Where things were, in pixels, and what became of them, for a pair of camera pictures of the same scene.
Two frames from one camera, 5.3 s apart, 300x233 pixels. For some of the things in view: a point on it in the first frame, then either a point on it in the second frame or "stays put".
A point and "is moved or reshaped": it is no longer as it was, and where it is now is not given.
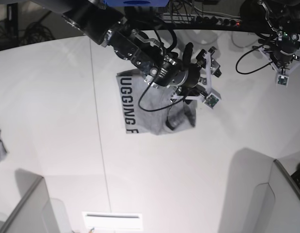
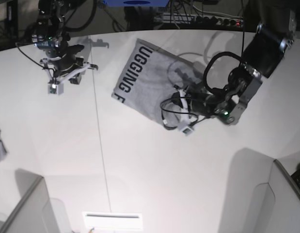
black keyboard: (298, 176) stays put
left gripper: (170, 73) → (62, 57)
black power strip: (203, 20) stays put
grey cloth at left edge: (0, 151) stays put
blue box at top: (136, 3) stays put
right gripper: (281, 56) → (202, 103)
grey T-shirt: (150, 109) is moved or reshaped
